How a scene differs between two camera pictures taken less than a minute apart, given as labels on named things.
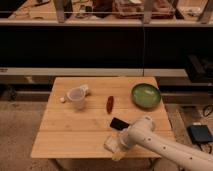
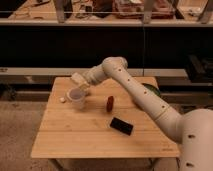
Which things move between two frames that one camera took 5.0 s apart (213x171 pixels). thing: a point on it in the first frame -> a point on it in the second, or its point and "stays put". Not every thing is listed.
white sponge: (112, 143) -> (79, 79)
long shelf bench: (107, 13) stays put
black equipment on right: (199, 70) stays put
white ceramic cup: (77, 95) stays put
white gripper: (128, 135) -> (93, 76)
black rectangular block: (118, 124) stays put
